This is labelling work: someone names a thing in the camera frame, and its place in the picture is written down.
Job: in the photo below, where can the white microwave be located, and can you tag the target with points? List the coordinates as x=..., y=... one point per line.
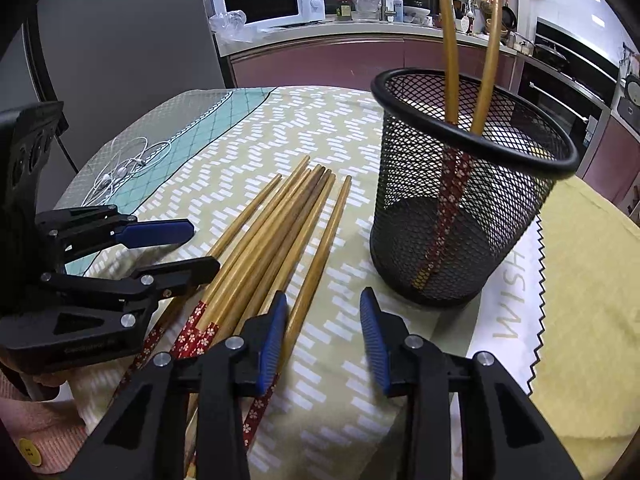
x=300, y=0

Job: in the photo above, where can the dark-lidded jar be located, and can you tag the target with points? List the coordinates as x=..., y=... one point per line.
x=344, y=10

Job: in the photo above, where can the white earphones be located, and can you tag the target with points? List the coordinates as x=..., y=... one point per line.
x=106, y=178

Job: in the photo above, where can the patterned tablecloth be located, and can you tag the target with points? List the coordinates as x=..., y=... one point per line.
x=325, y=125

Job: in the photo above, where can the wooden chopstick with floral end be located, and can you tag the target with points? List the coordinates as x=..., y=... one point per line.
x=490, y=60
x=447, y=60

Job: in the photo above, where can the grey refrigerator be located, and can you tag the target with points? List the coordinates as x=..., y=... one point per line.
x=125, y=35

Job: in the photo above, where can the rice cooker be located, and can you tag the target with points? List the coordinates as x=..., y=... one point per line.
x=631, y=105

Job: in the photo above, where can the clear plastic bag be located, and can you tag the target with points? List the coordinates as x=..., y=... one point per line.
x=235, y=22

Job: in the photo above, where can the pink kitchen counter cabinets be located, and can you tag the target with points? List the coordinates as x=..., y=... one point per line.
x=325, y=62

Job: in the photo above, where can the black mesh holder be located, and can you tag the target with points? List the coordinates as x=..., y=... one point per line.
x=400, y=200

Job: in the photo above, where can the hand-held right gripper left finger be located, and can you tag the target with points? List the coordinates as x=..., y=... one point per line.
x=272, y=340

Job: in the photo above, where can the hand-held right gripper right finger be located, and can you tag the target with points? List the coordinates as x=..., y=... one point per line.
x=375, y=340

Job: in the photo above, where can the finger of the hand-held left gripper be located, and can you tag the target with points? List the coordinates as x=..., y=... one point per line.
x=150, y=232
x=190, y=272

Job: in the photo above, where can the hanging frying pan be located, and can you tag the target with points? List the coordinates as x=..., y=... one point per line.
x=509, y=17

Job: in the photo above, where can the built-in black oven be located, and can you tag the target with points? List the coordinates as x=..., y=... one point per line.
x=560, y=95

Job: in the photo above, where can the clear plastic container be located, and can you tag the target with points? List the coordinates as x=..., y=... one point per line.
x=365, y=7

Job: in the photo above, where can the black wok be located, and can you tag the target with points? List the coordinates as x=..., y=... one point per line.
x=550, y=55

